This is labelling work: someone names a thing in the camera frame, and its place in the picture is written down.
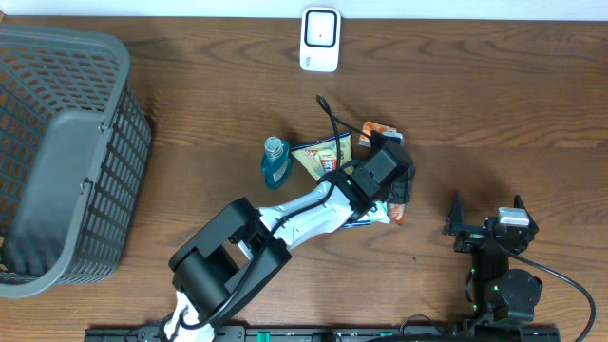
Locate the teal wet wipes packet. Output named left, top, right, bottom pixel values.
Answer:
left=366, top=201, right=390, bottom=224

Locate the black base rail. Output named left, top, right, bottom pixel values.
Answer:
left=84, top=325, right=561, bottom=342

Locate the white barcode scanner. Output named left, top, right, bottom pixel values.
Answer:
left=299, top=7, right=342, bottom=72

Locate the red snack packet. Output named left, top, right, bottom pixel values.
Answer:
left=387, top=203, right=407, bottom=226

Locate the teal mouthwash bottle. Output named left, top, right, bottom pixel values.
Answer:
left=261, top=137, right=292, bottom=190

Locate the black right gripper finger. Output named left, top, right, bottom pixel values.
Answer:
left=442, top=192, right=464, bottom=236
left=514, top=195, right=533, bottom=223

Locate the dark grey plastic basket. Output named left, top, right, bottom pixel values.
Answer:
left=1, top=24, right=152, bottom=299

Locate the large white snack bag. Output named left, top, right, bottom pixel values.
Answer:
left=291, top=132, right=352, bottom=181

